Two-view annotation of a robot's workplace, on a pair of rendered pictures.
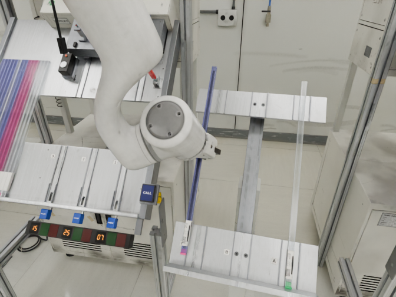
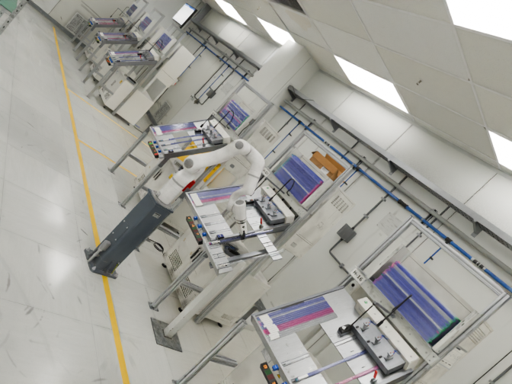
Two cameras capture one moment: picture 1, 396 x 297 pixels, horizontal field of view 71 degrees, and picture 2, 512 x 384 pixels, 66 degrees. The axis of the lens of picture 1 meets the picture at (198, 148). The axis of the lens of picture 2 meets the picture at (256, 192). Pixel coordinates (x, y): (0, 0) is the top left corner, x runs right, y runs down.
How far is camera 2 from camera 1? 2.44 m
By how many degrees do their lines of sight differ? 42
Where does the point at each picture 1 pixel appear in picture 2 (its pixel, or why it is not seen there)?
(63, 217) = (185, 244)
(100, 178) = (216, 225)
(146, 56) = (247, 190)
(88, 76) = (249, 209)
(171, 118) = (240, 203)
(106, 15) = (248, 181)
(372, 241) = (252, 360)
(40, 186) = (203, 213)
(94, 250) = (173, 268)
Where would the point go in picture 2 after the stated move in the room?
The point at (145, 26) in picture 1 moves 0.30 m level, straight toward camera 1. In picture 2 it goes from (251, 187) to (232, 174)
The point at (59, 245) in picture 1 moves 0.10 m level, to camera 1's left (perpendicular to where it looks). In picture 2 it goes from (168, 254) to (164, 247)
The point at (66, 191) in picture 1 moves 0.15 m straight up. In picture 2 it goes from (206, 220) to (218, 207)
